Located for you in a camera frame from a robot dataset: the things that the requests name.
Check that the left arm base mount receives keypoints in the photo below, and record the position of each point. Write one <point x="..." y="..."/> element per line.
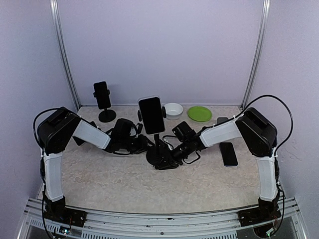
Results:
<point x="58" y="212"/>

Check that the blue-edged black phone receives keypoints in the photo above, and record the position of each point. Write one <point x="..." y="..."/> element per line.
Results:
<point x="228" y="154"/>

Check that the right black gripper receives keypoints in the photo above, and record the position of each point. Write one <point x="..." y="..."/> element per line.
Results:
<point x="173" y="164"/>

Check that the front aluminium rail frame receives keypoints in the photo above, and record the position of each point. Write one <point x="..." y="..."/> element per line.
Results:
<point x="100" y="224"/>

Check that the aluminium corner post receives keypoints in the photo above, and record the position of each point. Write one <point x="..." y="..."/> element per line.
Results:
<point x="258" y="52"/>
<point x="63" y="53"/>

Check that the low black round stand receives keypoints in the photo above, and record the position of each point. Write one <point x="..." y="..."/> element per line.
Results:
<point x="221" y="120"/>

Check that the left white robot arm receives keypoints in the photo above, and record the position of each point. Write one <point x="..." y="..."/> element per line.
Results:
<point x="55" y="132"/>

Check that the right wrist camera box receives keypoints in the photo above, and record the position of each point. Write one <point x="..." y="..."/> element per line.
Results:
<point x="183" y="131"/>

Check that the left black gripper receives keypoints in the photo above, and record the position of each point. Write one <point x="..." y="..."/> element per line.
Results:
<point x="143" y="144"/>

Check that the left aluminium corner post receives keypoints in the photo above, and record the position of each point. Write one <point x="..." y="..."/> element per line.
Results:
<point x="63" y="53"/>

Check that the back black clamp stand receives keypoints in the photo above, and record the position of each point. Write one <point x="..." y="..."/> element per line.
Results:
<point x="107" y="115"/>

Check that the clear-cased phone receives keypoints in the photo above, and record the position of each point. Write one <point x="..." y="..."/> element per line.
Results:
<point x="152" y="115"/>

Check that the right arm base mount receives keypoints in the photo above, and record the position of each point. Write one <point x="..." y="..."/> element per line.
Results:
<point x="266" y="211"/>

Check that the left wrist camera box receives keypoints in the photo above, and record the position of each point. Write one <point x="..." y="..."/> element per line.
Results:
<point x="123" y="129"/>

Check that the green plate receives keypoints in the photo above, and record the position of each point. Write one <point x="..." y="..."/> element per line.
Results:
<point x="199" y="114"/>

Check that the right aluminium corner post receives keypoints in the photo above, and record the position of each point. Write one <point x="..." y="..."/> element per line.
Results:
<point x="258" y="52"/>

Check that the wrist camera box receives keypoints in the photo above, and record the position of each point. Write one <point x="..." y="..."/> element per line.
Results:
<point x="183" y="131"/>
<point x="123" y="129"/>

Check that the white bowl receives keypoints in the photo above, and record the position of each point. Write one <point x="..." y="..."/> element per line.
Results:
<point x="173" y="111"/>

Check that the tall black pole stand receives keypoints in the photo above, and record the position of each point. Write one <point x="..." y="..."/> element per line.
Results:
<point x="157" y="153"/>

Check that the back black phone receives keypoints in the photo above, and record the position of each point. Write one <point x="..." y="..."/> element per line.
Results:
<point x="101" y="93"/>

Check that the small black phone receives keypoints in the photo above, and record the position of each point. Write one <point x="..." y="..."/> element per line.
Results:
<point x="78" y="141"/>

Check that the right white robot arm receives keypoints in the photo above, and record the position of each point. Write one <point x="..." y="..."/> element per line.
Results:
<point x="258" y="133"/>

